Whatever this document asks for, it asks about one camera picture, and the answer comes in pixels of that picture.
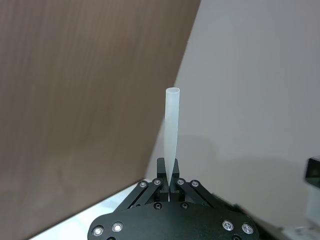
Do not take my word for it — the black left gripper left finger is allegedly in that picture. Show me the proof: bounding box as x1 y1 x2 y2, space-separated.
113 157 169 214

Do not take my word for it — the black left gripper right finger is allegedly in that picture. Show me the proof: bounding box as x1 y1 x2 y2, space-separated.
169 158 216 209

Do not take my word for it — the translucent white plastic straw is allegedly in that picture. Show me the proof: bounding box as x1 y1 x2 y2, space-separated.
164 86 181 194

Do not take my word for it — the black and grey box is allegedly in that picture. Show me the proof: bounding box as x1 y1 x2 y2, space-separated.
303 155 320 227

